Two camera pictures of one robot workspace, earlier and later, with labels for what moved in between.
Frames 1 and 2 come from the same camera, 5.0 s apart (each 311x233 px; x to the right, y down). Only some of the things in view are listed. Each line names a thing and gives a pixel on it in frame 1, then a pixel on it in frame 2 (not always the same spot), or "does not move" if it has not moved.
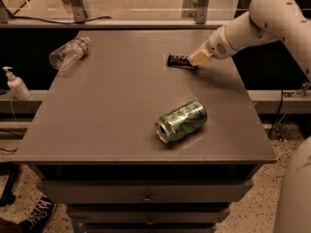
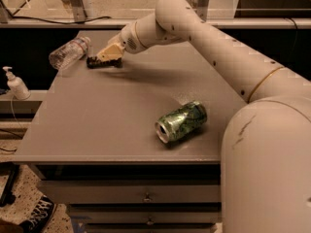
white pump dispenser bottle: [17, 85] does not move
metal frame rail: [112, 24] does not move
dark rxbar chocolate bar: [180, 61] to [94, 62]
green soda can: [179, 122] does not move
